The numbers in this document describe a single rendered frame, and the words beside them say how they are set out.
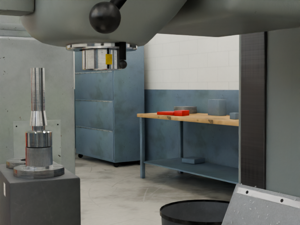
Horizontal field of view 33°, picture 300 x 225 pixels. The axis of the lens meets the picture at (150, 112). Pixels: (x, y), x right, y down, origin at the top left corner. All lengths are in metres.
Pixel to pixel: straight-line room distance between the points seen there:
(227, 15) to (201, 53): 6.57
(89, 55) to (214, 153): 6.42
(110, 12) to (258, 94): 0.50
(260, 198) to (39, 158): 0.39
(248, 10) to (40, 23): 0.24
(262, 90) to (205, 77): 6.18
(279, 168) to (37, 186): 0.41
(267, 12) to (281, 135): 0.32
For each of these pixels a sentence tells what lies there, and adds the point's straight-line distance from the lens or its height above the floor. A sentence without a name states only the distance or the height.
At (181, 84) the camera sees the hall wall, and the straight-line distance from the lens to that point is 7.53.
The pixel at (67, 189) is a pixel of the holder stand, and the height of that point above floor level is 1.08.
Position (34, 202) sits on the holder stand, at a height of 1.07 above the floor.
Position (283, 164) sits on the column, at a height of 1.13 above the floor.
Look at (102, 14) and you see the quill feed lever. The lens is 0.48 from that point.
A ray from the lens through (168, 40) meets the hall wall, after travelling 7.82.
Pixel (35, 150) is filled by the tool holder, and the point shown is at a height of 1.15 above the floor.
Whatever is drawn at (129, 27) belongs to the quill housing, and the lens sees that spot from 0.57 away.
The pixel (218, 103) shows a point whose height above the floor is 1.03.
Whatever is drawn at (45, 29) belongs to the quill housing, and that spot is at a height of 1.32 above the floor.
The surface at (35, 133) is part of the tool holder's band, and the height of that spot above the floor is 1.18.
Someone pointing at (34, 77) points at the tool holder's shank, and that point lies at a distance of 0.92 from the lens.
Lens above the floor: 1.26
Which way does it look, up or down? 3 degrees down
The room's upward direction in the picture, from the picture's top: straight up
